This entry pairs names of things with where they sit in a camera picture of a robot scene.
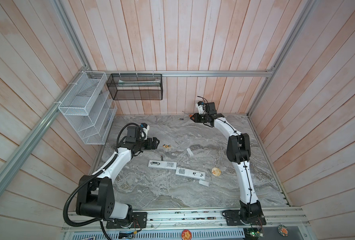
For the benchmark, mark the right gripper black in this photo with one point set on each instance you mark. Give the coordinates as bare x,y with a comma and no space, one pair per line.
195,116

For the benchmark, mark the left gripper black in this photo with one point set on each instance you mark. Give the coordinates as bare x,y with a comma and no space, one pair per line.
154,142

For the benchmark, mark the white remote control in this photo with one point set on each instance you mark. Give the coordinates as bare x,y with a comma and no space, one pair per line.
162,165
190,173

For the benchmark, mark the white battery cover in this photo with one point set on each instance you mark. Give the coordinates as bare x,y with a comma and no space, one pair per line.
204,183
190,152

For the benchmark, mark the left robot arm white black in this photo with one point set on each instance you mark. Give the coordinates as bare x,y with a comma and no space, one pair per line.
95,194

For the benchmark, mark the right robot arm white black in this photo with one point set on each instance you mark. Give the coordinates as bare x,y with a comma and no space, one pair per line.
238,153

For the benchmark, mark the round wooden coaster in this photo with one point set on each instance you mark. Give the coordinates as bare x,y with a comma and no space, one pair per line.
216,171

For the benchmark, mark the round badge right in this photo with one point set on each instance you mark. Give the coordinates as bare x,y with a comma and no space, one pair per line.
283,230

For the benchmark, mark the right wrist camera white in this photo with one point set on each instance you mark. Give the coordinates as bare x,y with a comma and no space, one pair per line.
201,106

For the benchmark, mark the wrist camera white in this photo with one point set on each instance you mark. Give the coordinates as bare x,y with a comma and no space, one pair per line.
144,130
201,106

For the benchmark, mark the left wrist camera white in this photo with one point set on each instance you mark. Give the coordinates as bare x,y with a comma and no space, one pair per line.
144,130

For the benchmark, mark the black wire mesh basket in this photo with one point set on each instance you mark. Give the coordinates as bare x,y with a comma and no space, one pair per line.
137,87

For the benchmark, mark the white wire mesh shelf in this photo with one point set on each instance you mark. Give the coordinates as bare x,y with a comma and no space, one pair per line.
88,108

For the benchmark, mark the aluminium front rail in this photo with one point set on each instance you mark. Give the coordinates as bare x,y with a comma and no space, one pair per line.
216,218

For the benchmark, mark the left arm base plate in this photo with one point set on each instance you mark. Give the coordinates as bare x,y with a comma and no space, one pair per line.
137,220

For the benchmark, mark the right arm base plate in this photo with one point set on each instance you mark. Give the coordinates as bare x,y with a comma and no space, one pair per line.
241,218

